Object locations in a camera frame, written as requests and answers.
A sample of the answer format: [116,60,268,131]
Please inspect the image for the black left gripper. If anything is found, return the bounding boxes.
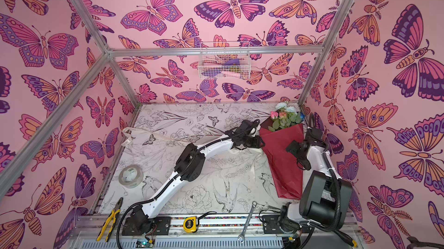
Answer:
[242,136,269,149]

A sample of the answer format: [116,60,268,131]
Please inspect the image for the white fake rose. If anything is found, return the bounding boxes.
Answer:
[268,102,305,132]

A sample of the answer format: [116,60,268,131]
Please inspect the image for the small pink fake rose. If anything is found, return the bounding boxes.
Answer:
[270,111,279,120]

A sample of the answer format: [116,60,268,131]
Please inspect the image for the dark red wrapping paper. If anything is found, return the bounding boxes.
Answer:
[259,118,304,200]

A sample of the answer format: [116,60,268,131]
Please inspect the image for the cream satin ribbon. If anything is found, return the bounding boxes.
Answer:
[121,126,259,187]

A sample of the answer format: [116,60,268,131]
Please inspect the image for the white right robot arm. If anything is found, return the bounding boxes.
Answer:
[278,127,352,233]

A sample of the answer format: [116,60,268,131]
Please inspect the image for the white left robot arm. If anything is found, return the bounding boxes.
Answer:
[117,119,265,234]

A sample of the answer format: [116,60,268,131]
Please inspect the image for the silver combination wrench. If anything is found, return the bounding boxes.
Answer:
[238,201,257,244]

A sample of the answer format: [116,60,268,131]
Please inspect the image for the yellow tape measure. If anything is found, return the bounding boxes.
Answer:
[183,216,198,233]

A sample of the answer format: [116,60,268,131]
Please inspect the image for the black yellow screwdriver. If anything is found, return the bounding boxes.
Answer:
[334,229,357,248]

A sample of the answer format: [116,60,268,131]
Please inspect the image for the clear tape roll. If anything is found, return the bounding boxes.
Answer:
[119,165,143,189]

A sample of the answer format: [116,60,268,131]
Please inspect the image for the green circuit board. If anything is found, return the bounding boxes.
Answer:
[136,239,155,249]

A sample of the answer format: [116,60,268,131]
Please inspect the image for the white wire basket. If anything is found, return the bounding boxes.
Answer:
[196,41,252,80]

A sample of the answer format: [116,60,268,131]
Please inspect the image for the aluminium frame crossbar back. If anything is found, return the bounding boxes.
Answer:
[108,45,324,58]

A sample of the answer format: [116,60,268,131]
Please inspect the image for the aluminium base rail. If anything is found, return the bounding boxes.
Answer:
[74,212,358,241]

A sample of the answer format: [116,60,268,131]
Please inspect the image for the yellow handled pliers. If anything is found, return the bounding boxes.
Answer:
[96,197,123,242]

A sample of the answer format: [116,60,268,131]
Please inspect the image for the aluminium frame post right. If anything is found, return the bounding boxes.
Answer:
[298,0,355,106]

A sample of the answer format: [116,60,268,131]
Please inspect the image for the aluminium frame post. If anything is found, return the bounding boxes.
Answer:
[298,0,355,106]
[70,0,139,107]

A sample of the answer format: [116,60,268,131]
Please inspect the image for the aluminium frame post left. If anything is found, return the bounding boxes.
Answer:
[70,0,139,107]

